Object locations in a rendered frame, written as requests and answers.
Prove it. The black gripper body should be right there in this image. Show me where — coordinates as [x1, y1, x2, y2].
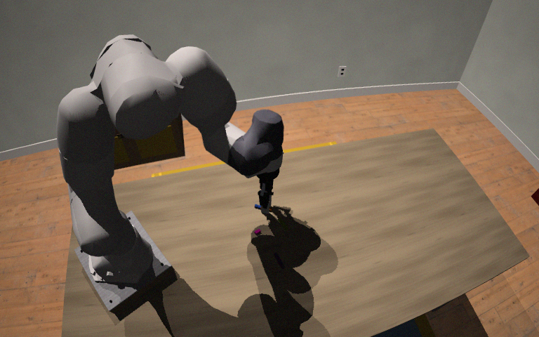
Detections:
[257, 168, 279, 188]

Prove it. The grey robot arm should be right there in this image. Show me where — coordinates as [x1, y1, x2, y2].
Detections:
[56, 34, 284, 283]

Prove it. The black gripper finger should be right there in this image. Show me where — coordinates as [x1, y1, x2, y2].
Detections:
[258, 180, 272, 214]
[269, 180, 274, 207]

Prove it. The purple rod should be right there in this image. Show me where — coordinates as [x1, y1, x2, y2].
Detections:
[274, 252, 285, 269]

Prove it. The lime green rod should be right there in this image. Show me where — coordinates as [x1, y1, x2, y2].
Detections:
[278, 218, 288, 230]

